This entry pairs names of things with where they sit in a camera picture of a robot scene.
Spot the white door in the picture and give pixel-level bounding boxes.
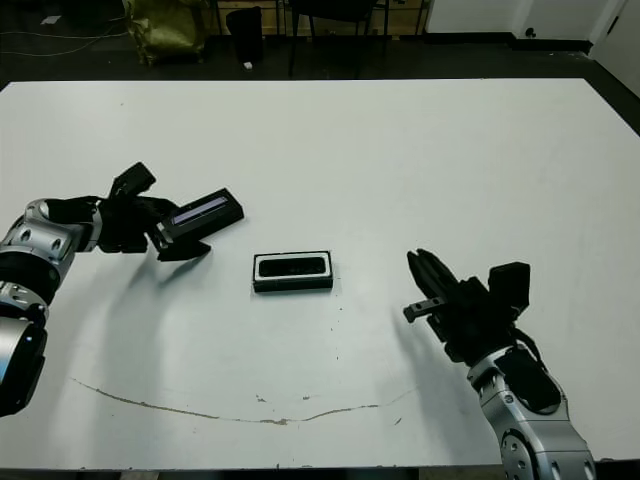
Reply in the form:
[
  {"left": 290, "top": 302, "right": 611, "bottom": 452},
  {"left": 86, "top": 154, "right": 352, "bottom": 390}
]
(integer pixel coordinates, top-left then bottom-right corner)
[{"left": 588, "top": 0, "right": 640, "bottom": 89}]

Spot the right wrist camera black housing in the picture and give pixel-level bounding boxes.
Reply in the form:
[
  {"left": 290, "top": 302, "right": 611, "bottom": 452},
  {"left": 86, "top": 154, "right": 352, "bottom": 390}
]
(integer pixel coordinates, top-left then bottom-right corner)
[{"left": 487, "top": 260, "right": 532, "bottom": 317}]

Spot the black waste bin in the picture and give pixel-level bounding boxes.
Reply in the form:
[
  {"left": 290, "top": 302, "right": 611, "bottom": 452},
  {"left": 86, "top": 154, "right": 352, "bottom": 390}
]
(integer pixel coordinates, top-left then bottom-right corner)
[{"left": 225, "top": 5, "right": 266, "bottom": 64}]

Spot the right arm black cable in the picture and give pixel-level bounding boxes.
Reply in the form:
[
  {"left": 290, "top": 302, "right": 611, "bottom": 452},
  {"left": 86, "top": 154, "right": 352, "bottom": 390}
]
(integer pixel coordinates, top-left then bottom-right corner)
[{"left": 509, "top": 324, "right": 550, "bottom": 375}]

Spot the yellow-green bag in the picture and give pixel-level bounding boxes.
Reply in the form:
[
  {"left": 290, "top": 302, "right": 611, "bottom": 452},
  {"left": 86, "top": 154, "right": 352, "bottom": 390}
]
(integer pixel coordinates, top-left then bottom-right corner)
[{"left": 124, "top": 0, "right": 208, "bottom": 67}]

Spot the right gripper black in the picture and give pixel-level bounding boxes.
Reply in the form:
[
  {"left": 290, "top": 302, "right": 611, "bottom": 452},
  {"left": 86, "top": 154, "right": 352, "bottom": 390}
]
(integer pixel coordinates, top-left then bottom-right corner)
[{"left": 402, "top": 247, "right": 521, "bottom": 365}]

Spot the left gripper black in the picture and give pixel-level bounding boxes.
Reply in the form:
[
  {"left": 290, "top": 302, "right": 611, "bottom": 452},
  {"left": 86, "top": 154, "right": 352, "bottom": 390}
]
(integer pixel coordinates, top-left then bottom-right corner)
[{"left": 96, "top": 195, "right": 213, "bottom": 263}]

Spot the left wrist camera black housing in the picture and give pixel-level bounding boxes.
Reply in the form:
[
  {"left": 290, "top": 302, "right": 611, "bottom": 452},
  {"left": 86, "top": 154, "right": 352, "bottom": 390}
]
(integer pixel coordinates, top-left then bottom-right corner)
[{"left": 110, "top": 160, "right": 158, "bottom": 202}]

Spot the black box base white lining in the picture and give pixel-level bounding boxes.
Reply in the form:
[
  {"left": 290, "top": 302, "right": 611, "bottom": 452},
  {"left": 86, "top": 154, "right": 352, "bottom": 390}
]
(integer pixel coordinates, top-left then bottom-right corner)
[{"left": 251, "top": 248, "right": 335, "bottom": 295}]

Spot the white floor cable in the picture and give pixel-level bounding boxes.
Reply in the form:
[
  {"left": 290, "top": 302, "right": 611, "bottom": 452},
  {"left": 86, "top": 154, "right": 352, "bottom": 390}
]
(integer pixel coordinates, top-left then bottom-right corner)
[{"left": 0, "top": 21, "right": 132, "bottom": 57}]

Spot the black office chair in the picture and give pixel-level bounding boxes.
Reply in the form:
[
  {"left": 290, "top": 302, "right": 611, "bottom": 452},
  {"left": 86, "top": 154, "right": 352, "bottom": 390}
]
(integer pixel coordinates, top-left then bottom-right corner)
[{"left": 288, "top": 0, "right": 392, "bottom": 80}]

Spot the wrist camera black housing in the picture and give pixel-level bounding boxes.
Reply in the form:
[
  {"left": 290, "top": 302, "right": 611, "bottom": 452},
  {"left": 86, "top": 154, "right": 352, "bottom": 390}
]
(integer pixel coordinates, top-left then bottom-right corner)
[
  {"left": 487, "top": 260, "right": 532, "bottom": 317},
  {"left": 110, "top": 160, "right": 158, "bottom": 202}
]

